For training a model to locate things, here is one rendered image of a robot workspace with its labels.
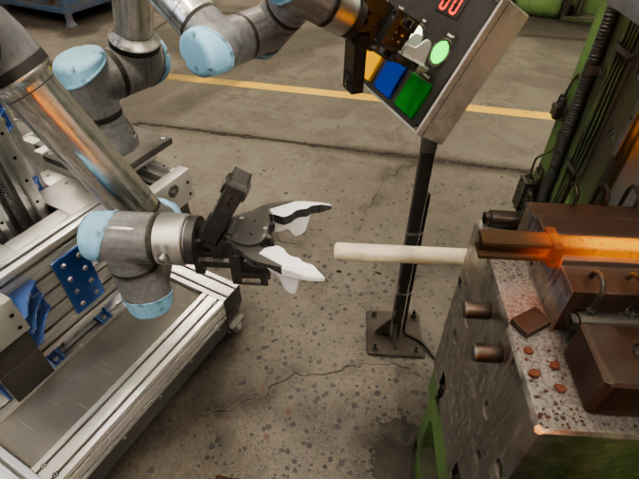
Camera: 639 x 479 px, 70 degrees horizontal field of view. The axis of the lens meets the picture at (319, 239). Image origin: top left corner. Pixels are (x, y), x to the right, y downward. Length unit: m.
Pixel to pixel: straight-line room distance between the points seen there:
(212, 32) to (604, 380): 0.69
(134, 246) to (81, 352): 0.99
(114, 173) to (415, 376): 1.24
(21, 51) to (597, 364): 0.79
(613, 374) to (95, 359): 1.37
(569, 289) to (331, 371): 1.14
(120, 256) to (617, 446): 0.67
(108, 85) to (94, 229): 0.56
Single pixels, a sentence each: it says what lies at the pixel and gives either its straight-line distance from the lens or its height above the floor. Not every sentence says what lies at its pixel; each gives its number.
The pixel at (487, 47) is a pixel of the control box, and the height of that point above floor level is 1.11.
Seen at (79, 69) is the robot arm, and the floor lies 1.03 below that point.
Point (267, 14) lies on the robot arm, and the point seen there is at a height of 1.19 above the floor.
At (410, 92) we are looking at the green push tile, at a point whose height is 1.01.
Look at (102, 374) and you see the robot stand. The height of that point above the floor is 0.21.
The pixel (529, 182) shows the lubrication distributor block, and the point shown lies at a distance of 1.12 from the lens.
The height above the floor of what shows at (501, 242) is 1.01.
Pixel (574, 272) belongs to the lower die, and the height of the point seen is 0.99.
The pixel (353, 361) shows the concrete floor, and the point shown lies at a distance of 1.70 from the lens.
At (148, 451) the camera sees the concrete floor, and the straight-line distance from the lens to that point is 1.63.
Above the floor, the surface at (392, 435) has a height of 0.00.
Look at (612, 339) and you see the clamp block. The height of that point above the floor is 0.98.
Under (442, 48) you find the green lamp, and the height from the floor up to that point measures 1.10.
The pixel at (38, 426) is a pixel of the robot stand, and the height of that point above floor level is 0.21.
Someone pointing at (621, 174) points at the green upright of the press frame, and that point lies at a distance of 0.90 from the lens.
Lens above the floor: 1.42
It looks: 42 degrees down
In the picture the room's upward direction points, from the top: straight up
